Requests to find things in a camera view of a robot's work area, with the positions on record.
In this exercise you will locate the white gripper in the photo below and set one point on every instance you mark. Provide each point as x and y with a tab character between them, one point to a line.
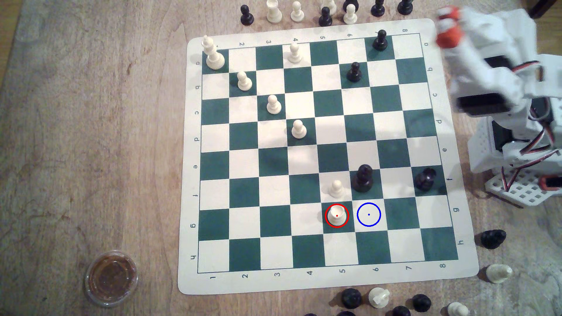
462	63

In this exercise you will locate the white chess pawn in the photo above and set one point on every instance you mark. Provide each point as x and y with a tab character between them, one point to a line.
244	83
297	14
295	55
350	16
274	106
336	217
299	130
336	190

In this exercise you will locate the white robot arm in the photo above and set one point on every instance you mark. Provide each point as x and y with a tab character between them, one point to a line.
485	151

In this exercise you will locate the white chess piece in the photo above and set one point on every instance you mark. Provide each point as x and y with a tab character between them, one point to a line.
499	273
330	6
457	310

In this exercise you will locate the white chess rook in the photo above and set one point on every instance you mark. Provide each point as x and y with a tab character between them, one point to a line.
274	14

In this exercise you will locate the tall black chess piece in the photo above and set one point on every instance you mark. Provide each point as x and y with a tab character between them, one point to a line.
363	181

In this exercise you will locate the white chess king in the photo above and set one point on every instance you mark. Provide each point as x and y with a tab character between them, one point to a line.
214	59

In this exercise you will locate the green and white chess mat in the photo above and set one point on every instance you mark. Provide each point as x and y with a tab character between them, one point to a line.
272	219

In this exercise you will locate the white chess knight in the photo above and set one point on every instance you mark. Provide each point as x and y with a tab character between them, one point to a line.
378	297

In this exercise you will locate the black chess knight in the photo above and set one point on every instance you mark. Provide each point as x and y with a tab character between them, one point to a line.
351	298

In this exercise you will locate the dark brown object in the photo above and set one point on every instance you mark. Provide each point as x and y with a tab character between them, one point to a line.
546	6

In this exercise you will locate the orange clamp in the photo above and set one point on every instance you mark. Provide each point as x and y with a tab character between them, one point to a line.
551	183

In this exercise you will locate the clear cup with brown liquid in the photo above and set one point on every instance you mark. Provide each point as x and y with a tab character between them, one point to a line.
111	278

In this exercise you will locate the white perforated base plate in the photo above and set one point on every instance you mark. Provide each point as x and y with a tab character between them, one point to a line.
522	193

